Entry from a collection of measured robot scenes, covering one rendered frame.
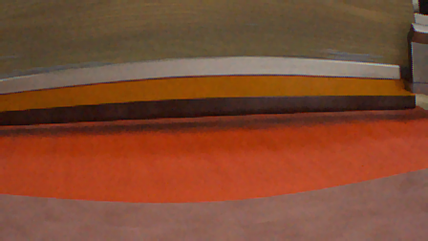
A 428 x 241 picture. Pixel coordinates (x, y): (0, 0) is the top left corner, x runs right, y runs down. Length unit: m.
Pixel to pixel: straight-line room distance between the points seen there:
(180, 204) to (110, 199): 0.03
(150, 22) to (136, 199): 0.13
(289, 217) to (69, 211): 0.08
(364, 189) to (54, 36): 0.20
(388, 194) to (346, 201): 0.02
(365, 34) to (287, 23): 0.06
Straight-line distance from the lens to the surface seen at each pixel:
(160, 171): 0.29
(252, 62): 0.36
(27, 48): 0.36
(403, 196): 0.25
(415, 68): 0.40
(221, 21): 0.36
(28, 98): 0.38
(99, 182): 0.28
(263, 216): 0.23
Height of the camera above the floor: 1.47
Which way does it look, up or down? 43 degrees down
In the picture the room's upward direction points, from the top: 7 degrees clockwise
